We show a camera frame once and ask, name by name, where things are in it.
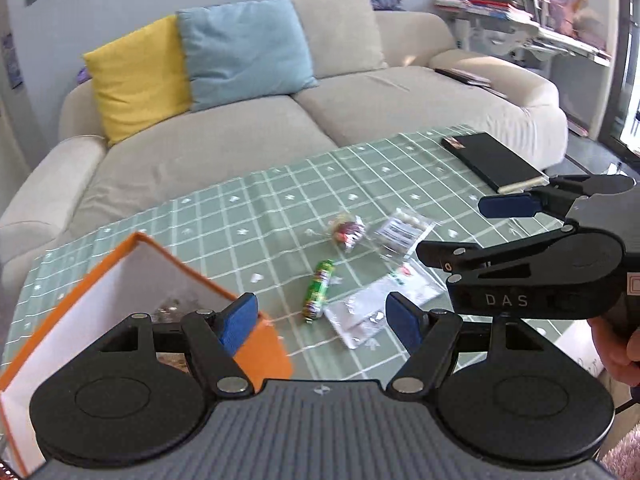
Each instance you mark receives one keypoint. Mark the small clear brown snack packet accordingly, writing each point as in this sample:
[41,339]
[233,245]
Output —
[347,232]

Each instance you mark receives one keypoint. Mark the beige sofa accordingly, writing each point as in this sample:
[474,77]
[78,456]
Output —
[200,150]

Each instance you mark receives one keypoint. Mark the dark wall poster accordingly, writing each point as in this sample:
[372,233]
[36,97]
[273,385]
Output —
[12,60]

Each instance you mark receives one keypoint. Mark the pink fluffy rug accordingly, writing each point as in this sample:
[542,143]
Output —
[622,455]

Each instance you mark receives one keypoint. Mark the clear silver snack packet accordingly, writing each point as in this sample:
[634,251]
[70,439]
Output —
[355,320]

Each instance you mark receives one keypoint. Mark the beige pillow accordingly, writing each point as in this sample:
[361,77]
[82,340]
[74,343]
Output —
[340,30]

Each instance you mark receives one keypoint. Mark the clear packet of white eggs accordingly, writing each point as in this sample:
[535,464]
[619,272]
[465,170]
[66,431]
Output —
[400,230]

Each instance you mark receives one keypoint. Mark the black notebook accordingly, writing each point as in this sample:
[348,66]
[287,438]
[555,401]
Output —
[490,160]

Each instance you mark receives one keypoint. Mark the white packet with green label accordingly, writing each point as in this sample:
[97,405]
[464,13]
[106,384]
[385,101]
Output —
[422,287]

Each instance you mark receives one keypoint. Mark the green sausage packet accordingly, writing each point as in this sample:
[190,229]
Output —
[319,290]

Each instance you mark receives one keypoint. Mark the blue pillow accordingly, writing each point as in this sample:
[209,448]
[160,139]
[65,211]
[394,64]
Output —
[245,50]

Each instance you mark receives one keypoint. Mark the orange cardboard box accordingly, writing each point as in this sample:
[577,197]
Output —
[265,355]

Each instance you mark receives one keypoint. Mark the small purple item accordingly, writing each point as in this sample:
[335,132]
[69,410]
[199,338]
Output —
[84,75]

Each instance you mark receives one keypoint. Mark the green checked tablecloth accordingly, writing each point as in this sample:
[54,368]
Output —
[250,220]

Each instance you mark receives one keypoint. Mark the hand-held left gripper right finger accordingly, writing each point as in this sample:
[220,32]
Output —
[404,320]

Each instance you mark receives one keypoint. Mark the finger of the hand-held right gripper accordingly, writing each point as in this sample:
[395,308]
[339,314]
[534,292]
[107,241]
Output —
[490,260]
[505,206]

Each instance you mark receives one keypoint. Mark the cluttered white desk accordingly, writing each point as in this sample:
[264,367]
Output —
[515,20]

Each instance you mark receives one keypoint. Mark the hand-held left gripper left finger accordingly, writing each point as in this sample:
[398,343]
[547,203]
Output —
[240,322]

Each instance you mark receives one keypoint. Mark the yellow pillow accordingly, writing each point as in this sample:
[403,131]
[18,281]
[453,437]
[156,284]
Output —
[140,80]

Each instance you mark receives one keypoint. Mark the person's right hand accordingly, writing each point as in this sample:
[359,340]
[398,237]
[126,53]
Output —
[615,355]

